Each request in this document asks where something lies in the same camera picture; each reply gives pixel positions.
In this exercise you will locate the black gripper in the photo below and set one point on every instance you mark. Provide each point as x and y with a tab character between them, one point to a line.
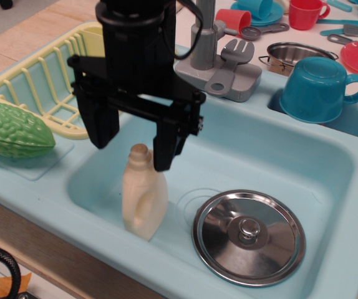
136	75

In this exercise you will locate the cream detergent bottle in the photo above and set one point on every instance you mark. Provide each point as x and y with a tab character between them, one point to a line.
144	193

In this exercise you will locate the yellow dish drying rack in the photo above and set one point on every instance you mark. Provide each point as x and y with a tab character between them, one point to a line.
41	82

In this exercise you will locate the light blue toy sink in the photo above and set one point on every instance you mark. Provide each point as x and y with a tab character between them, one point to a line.
75	193

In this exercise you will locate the grey toy fork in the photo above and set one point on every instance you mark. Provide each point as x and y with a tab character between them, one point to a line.
235	52

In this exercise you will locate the grey toy faucet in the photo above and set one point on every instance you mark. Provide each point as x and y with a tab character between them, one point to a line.
205	60

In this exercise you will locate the green bitter melon toy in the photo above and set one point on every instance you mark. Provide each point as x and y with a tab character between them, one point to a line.
23	135

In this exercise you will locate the grey toy spoon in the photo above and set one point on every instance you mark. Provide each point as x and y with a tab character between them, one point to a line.
254	33

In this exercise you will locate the red cup lying down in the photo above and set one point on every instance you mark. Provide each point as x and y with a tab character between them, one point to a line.
234	19

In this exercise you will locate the steel pot lid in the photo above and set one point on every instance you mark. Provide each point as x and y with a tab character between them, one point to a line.
248	238

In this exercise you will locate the steel pot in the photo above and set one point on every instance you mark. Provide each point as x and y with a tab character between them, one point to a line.
283	56

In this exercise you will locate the teal cup on saucer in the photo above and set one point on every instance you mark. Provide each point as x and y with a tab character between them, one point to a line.
259	9

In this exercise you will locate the large teal cup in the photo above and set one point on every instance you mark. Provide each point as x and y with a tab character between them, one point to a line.
317	89

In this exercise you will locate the teal saucer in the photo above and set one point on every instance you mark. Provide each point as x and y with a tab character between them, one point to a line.
276	14

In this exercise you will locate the red mug upright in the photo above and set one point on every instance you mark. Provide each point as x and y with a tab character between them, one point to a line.
303	14

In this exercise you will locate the orange tape piece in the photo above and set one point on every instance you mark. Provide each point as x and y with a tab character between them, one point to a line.
6	283

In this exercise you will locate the teal toy knife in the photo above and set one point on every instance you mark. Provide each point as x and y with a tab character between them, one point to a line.
335	21

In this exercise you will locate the grey toy spatula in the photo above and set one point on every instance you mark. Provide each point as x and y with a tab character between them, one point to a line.
349	31

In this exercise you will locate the teal toy utensil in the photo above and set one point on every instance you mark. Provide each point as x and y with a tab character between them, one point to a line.
339	5

